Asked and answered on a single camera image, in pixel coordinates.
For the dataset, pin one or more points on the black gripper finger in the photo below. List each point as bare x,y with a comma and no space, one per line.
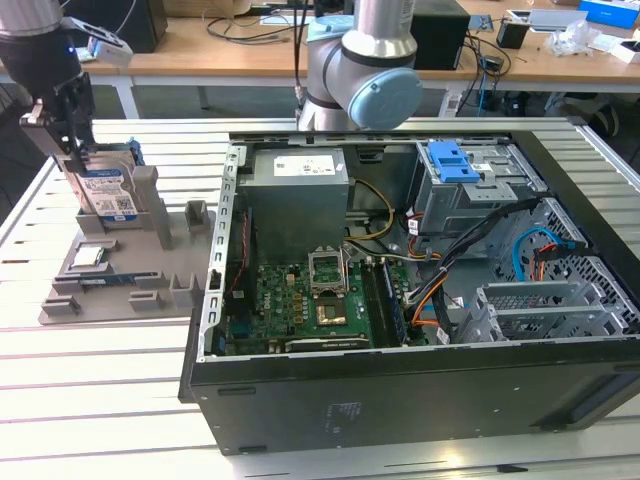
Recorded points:
75,115

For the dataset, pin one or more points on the hard disk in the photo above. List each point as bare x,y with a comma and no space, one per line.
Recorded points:
105,192

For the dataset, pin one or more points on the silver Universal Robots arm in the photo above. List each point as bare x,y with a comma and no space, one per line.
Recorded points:
375,45

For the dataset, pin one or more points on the metal disk bay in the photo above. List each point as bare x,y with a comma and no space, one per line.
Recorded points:
530,300

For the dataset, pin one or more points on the large black box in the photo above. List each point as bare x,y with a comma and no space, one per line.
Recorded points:
150,25

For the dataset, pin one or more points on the grey parts rack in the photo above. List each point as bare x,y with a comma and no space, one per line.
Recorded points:
130,240

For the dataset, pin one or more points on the wooden desk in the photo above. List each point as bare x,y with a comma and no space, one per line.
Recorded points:
200,60

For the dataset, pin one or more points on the silver CPU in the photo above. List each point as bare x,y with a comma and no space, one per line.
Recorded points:
87,257

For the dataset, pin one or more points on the blue RAM stick on rack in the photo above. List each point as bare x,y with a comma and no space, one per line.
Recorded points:
115,279

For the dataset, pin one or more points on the grey power supply unit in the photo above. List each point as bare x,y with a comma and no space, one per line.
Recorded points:
295,210

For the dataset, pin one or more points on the black case fan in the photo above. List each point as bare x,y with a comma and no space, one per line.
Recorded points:
240,300

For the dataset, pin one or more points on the green motherboard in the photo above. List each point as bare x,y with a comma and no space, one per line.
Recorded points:
280,300

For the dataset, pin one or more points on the thin metal locking lever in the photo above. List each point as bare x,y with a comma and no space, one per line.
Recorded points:
347,270

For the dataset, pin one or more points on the CPU socket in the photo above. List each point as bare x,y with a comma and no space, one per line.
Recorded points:
330,312

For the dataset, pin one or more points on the black graphics card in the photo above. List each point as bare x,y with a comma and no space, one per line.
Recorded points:
325,344

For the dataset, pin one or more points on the empty black RAM slot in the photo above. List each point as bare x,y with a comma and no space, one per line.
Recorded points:
372,300

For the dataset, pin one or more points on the installed RAM stick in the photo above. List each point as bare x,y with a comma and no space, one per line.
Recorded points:
394,305

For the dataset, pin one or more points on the black speaker box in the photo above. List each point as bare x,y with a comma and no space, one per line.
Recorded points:
440,35

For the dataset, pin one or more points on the metal drive cage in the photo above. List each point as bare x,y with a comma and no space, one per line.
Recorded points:
450,205

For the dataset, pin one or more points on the black open PC case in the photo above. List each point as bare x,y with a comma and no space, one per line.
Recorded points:
400,400

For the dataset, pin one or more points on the small black container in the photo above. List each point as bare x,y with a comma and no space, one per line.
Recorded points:
512,32

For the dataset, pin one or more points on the grey flat box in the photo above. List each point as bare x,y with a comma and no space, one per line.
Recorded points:
555,17

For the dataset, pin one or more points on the crumpled clear plastic bag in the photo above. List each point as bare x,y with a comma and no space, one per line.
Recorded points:
575,37

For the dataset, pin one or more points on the blue cardboard box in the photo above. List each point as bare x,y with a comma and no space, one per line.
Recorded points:
610,12

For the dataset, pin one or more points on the small white box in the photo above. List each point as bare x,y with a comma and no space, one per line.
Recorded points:
627,52

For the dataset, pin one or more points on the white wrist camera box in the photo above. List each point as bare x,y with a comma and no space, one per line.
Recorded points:
112,50

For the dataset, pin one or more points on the blue plastic drive bracket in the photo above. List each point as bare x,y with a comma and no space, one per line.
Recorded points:
452,162

